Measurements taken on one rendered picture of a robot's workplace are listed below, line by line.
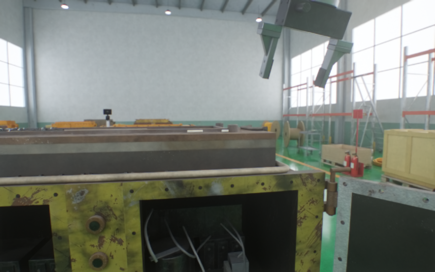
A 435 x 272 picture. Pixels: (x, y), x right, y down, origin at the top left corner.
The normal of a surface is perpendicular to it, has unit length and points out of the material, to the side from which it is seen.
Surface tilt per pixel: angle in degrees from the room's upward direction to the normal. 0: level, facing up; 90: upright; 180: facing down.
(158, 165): 90
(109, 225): 90
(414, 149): 90
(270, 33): 114
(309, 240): 90
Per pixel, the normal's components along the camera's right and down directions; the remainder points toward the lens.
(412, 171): -0.99, 0.02
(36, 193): 0.17, 0.08
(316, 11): 0.13, 0.47
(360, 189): -0.77, 0.06
